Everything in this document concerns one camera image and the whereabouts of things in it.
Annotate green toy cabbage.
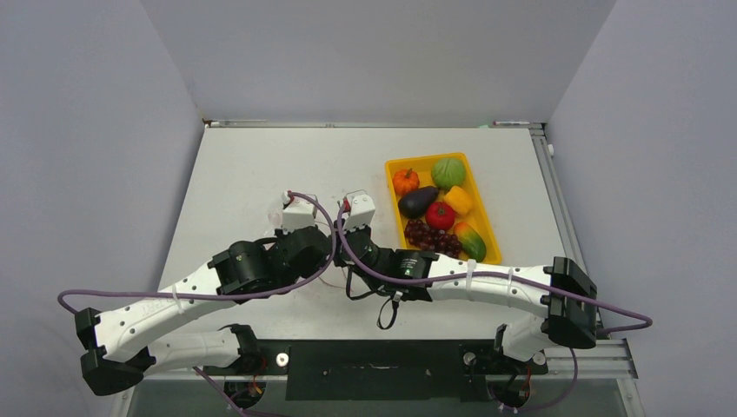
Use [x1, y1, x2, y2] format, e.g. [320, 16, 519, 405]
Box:
[430, 157, 467, 190]

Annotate yellow plastic tray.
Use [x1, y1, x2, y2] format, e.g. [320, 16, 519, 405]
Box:
[384, 152, 502, 264]

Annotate clear zip top bag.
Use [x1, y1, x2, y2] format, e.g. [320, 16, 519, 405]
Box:
[261, 208, 282, 237]

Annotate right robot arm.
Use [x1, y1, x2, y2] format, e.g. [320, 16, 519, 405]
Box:
[336, 228, 597, 372]

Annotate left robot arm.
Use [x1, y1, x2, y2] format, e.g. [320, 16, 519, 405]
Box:
[74, 226, 333, 396]

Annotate dark red toy grapes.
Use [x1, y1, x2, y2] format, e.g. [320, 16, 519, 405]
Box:
[403, 219, 462, 258]

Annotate purple toy eggplant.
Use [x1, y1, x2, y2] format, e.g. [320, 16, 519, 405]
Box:
[397, 186, 440, 220]

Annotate orange toy pumpkin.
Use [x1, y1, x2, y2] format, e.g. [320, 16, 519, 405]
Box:
[392, 169, 421, 196]

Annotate red toy tomato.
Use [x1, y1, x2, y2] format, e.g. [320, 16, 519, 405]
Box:
[425, 202, 456, 231]

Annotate yellow toy bell pepper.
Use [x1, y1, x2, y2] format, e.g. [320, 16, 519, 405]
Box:
[442, 186, 474, 217]

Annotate green red toy mango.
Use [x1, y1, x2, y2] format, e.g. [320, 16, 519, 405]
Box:
[454, 222, 487, 261]

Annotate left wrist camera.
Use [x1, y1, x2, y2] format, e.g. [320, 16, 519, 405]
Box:
[282, 191, 316, 231]

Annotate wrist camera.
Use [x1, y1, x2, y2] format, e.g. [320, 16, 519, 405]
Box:
[342, 189, 375, 232]
[282, 191, 316, 231]

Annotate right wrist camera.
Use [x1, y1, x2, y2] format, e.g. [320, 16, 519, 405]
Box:
[342, 189, 375, 232]

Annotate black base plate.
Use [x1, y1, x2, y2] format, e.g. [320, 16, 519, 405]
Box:
[206, 340, 548, 401]

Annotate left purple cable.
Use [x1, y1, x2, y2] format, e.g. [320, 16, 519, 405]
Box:
[57, 190, 337, 417]

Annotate aluminium frame rail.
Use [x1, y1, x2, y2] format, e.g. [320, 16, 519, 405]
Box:
[204, 119, 639, 381]

